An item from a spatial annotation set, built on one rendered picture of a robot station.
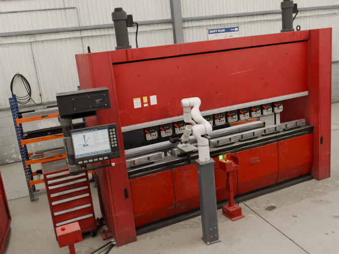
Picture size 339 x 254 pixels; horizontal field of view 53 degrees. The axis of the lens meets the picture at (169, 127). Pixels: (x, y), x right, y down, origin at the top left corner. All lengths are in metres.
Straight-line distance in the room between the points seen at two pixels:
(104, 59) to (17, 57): 4.70
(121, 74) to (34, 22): 4.53
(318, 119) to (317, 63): 0.82
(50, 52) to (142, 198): 4.87
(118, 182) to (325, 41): 3.49
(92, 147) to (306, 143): 3.40
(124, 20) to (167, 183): 2.04
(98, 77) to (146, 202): 1.66
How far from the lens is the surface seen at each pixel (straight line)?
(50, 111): 5.85
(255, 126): 5.41
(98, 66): 3.78
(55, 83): 8.32
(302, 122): 5.66
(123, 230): 4.33
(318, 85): 5.48
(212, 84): 4.56
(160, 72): 4.22
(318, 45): 5.42
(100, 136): 3.44
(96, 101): 3.40
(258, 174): 5.15
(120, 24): 4.14
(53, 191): 4.35
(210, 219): 4.09
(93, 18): 8.41
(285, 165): 5.44
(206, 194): 3.93
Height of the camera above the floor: 2.32
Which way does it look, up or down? 14 degrees down
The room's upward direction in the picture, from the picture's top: 6 degrees counter-clockwise
